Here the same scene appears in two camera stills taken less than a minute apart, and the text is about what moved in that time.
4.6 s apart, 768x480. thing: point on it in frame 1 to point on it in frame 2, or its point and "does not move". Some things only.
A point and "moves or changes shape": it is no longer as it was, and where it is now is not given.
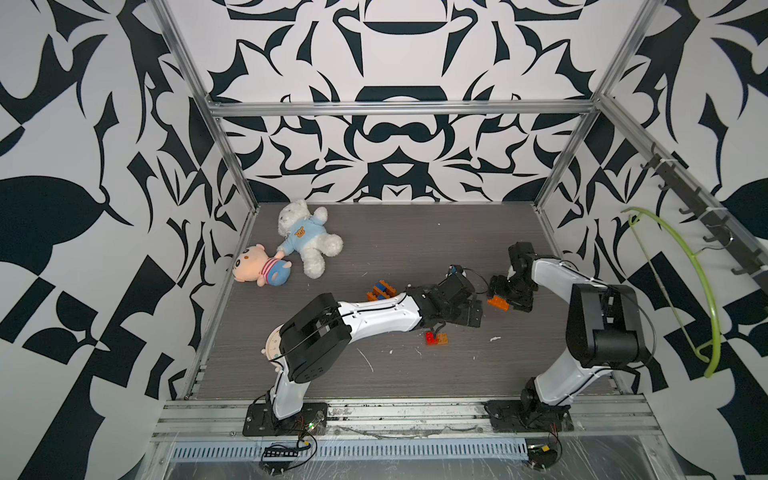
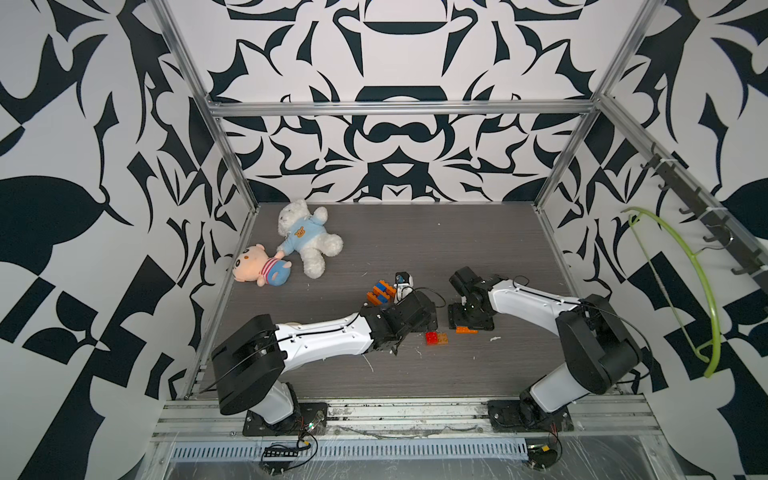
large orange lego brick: (497, 301) moves or changes shape
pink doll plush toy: (255, 263) does not move
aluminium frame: (613, 415) does not move
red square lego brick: (430, 339) does not move
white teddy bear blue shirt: (305, 233) does not move
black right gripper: (496, 286) to (453, 318)
